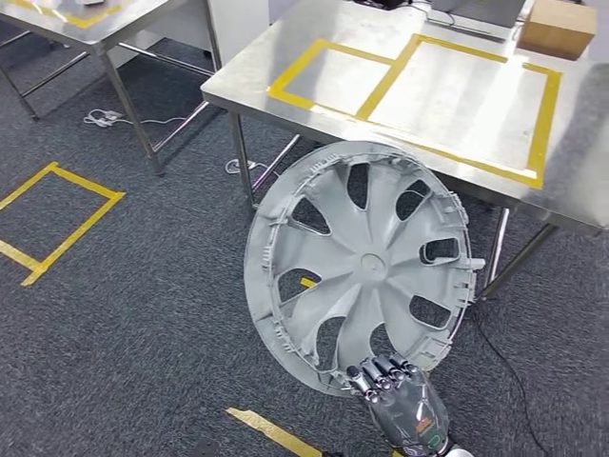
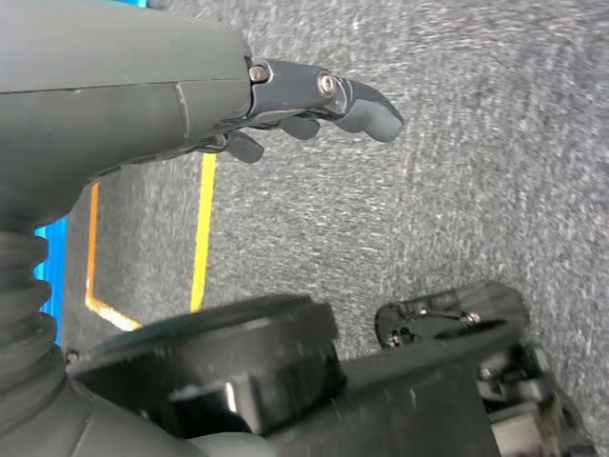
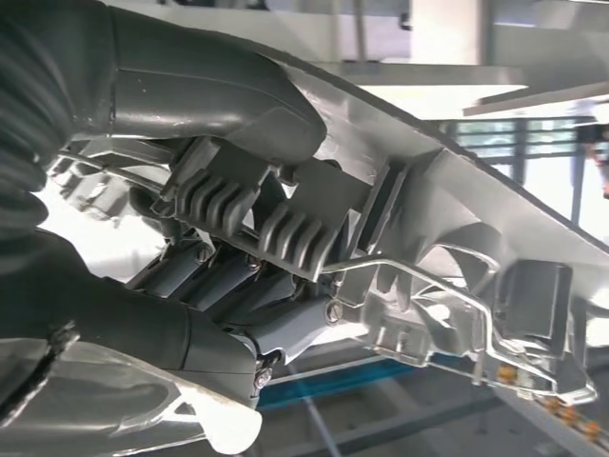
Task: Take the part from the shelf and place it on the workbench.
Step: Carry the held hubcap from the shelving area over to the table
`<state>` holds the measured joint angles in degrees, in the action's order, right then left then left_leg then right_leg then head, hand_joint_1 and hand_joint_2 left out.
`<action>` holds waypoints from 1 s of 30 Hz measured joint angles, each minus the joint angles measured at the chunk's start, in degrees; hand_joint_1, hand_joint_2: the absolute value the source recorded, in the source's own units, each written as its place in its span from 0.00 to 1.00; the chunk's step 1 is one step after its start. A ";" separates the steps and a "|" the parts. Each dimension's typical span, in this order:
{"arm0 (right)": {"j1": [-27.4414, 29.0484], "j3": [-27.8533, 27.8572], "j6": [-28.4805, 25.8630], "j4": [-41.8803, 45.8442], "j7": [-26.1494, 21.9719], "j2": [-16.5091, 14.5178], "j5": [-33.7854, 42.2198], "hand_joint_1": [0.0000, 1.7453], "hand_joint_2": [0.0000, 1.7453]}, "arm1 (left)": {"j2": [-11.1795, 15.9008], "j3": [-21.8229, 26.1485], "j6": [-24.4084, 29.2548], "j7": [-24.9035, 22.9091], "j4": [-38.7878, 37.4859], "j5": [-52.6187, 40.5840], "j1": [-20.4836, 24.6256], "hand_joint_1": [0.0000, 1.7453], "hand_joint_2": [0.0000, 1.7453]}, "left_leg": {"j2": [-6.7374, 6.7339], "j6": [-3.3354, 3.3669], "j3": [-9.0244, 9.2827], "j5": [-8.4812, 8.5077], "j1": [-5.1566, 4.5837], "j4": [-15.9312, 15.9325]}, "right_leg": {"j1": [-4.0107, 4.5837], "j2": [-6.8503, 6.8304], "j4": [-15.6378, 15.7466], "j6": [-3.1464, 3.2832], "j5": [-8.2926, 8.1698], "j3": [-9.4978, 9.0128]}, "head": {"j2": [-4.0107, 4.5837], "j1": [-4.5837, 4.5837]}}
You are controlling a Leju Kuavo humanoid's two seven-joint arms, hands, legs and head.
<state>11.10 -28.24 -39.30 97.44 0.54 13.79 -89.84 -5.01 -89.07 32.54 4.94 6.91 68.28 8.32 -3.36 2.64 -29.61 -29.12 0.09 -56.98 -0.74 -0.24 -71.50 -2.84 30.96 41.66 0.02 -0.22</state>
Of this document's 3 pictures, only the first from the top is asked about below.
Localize yellow floor tape strip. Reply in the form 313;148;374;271
226;407;324;457

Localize yellow floor tape square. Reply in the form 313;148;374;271
0;162;126;288

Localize brown cardboard box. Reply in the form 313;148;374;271
515;0;598;63

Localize thin black floor cable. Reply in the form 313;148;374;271
468;302;539;457

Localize white cable with adapter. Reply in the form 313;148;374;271
82;108;191;129

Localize white coiled cable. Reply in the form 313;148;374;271
224;157;267;178

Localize steel table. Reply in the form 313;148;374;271
0;0;225;178

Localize steel workbench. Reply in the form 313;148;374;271
201;0;609;301

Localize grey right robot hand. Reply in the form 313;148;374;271
346;352;451;457

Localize grey wheel hubcap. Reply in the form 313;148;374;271
244;139;486;399

